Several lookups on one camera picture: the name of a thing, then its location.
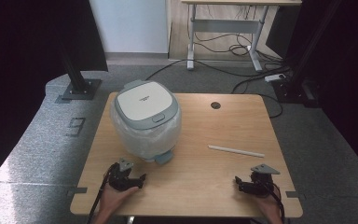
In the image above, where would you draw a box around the bundle of black desk cables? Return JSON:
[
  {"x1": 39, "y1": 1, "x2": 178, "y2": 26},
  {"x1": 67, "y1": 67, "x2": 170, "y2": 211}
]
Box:
[{"x1": 186, "y1": 6, "x2": 285, "y2": 63}]

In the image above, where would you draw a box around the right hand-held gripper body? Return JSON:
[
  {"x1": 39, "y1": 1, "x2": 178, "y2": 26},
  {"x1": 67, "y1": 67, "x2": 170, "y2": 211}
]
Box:
[{"x1": 241, "y1": 163, "x2": 282, "y2": 198}]

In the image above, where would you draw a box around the black curtain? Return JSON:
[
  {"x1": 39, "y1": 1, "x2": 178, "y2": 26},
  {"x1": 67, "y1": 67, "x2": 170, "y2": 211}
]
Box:
[
  {"x1": 266, "y1": 0, "x2": 358, "y2": 181},
  {"x1": 0, "y1": 0, "x2": 109, "y2": 190}
]

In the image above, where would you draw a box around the clear plastic bin liner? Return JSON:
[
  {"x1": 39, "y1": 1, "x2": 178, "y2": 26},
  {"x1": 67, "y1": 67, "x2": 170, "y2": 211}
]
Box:
[{"x1": 109, "y1": 98, "x2": 183, "y2": 161}]

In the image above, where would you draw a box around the left hand-held gripper black cable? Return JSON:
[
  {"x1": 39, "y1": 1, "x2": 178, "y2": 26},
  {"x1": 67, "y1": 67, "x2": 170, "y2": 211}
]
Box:
[{"x1": 86, "y1": 161, "x2": 119, "y2": 224}]

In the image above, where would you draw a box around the white thin stick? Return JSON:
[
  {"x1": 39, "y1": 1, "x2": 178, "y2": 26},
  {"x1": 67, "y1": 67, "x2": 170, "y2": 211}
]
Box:
[{"x1": 207, "y1": 144, "x2": 266, "y2": 159}]

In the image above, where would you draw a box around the person's right hand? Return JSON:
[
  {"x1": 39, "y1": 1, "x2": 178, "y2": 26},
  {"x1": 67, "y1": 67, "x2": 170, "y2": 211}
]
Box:
[{"x1": 254, "y1": 191, "x2": 283, "y2": 218}]

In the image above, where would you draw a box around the black metal stand with base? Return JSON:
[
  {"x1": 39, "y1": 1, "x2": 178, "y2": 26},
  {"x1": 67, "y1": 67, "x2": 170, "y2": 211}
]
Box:
[{"x1": 272, "y1": 0, "x2": 343, "y2": 108}]

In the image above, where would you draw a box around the long black floor cable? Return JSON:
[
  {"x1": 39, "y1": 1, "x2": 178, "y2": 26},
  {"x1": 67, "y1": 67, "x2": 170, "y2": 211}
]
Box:
[{"x1": 145, "y1": 58, "x2": 293, "y2": 82}]

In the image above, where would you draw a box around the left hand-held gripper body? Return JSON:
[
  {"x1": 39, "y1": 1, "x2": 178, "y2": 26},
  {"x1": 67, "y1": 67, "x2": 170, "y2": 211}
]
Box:
[{"x1": 107, "y1": 158, "x2": 140, "y2": 192}]

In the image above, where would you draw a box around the looped black floor cable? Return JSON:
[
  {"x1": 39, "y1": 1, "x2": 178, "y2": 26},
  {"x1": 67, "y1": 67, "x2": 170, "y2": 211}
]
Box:
[{"x1": 230, "y1": 73, "x2": 284, "y2": 119}]

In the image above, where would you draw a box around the white grey rice cooker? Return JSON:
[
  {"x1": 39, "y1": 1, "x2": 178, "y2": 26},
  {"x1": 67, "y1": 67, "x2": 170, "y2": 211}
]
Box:
[{"x1": 110, "y1": 79, "x2": 183, "y2": 165}]

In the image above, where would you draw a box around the white power strip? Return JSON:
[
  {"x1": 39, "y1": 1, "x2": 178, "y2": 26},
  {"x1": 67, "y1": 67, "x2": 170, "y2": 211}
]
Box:
[{"x1": 264, "y1": 73, "x2": 287, "y2": 84}]

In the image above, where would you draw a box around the hand-held gripper black cable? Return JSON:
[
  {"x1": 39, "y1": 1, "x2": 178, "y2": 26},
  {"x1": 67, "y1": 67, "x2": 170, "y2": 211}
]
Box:
[
  {"x1": 260, "y1": 178, "x2": 286, "y2": 224},
  {"x1": 86, "y1": 161, "x2": 119, "y2": 224}
]

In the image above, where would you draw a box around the white-legged wooden desk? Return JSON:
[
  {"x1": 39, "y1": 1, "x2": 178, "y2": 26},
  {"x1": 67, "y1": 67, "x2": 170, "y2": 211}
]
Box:
[{"x1": 180, "y1": 0, "x2": 303, "y2": 73}]

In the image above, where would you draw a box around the right hand-held gripper black cable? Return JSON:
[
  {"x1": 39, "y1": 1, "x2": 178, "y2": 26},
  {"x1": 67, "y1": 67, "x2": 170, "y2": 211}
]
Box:
[{"x1": 260, "y1": 178, "x2": 286, "y2": 224}]

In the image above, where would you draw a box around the black stand base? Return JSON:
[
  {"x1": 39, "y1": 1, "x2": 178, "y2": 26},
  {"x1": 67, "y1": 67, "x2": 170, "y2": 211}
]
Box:
[{"x1": 57, "y1": 43, "x2": 103, "y2": 102}]

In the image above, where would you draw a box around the person's left hand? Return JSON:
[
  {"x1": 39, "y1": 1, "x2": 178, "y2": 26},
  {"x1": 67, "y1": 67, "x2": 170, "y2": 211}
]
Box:
[{"x1": 99, "y1": 184, "x2": 140, "y2": 217}]

